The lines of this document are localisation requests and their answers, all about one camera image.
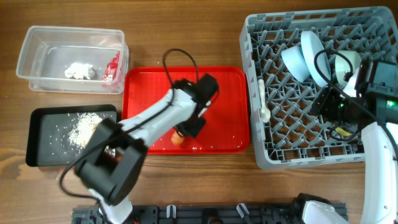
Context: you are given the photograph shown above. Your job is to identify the yellow plastic cup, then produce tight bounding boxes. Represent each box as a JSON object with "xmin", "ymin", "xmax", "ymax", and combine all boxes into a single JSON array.
[{"xmin": 335, "ymin": 127, "xmax": 351, "ymax": 136}]

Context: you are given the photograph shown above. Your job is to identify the mint green bowl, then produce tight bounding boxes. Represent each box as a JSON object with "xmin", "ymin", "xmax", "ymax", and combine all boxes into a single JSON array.
[{"xmin": 335, "ymin": 50, "xmax": 361, "ymax": 86}]

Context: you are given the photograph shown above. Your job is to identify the light blue bowl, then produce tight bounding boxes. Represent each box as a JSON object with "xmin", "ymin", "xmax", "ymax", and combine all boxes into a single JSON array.
[{"xmin": 281, "ymin": 46, "xmax": 310, "ymax": 82}]

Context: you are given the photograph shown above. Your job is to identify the orange carrot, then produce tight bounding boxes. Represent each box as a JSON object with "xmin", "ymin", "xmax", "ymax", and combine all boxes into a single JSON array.
[{"xmin": 171, "ymin": 132, "xmax": 185, "ymax": 146}]

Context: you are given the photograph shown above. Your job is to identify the light blue plate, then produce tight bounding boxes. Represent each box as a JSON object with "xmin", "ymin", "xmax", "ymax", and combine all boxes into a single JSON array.
[{"xmin": 300, "ymin": 30, "xmax": 331, "ymax": 87}]

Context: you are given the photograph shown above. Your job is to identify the white plastic spoon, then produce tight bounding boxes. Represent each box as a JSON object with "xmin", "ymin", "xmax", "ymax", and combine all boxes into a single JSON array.
[{"xmin": 257, "ymin": 79, "xmax": 271, "ymax": 123}]

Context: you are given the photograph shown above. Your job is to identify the red sauce packet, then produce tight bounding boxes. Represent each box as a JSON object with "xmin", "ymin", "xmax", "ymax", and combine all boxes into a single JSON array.
[{"xmin": 103, "ymin": 51, "xmax": 120, "ymax": 90}]

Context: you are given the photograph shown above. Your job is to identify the rice and food scraps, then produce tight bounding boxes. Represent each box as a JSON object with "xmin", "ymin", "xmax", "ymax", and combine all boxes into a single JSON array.
[{"xmin": 46, "ymin": 112, "xmax": 116, "ymax": 156}]

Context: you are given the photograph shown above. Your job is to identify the white napkin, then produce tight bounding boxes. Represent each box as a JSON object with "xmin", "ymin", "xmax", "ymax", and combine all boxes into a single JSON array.
[{"xmin": 65, "ymin": 62, "xmax": 95, "ymax": 80}]

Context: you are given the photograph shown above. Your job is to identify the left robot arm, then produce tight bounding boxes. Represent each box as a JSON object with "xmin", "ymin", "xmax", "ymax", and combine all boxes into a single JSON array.
[{"xmin": 75, "ymin": 74, "xmax": 219, "ymax": 223}]

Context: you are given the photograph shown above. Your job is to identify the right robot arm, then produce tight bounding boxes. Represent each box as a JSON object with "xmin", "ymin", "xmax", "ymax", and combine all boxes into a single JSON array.
[{"xmin": 311, "ymin": 60, "xmax": 397, "ymax": 223}]

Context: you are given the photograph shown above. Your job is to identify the grey dishwasher rack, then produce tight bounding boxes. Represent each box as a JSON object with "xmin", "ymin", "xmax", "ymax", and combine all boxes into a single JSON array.
[{"xmin": 239, "ymin": 6, "xmax": 397, "ymax": 170}]

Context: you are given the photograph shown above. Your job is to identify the red serving tray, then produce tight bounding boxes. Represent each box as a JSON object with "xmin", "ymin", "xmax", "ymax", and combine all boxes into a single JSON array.
[{"xmin": 122, "ymin": 66, "xmax": 250, "ymax": 155}]

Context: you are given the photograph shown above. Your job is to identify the clear plastic bin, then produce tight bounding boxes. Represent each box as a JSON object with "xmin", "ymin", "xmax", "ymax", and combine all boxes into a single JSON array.
[{"xmin": 16, "ymin": 26, "xmax": 129, "ymax": 95}]

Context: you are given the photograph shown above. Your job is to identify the black plastic tray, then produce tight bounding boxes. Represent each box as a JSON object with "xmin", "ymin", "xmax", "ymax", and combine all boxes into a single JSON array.
[{"xmin": 25, "ymin": 105, "xmax": 118, "ymax": 167}]

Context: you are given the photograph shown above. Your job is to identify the left black cable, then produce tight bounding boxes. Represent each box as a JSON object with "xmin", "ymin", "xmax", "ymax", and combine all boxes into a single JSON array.
[{"xmin": 58, "ymin": 48, "xmax": 200, "ymax": 224}]

